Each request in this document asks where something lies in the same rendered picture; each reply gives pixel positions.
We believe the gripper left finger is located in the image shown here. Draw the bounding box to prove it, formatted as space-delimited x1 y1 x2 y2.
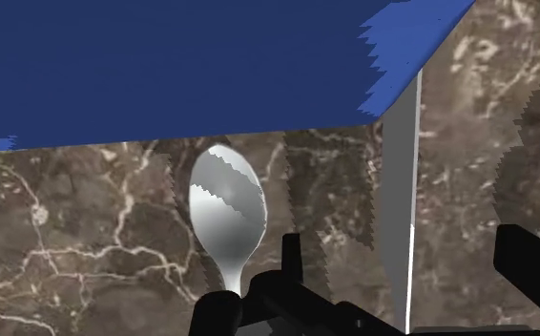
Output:
188 232 407 336

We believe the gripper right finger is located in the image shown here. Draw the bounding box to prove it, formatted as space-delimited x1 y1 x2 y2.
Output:
492 223 540 326

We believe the grey long flat bar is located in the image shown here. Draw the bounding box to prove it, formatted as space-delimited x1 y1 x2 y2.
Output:
379 68 424 335

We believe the silver spoon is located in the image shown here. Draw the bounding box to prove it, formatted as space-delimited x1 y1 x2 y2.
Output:
187 143 268 298

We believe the blue robot stand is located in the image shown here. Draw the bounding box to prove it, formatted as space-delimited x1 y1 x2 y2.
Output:
0 0 478 155

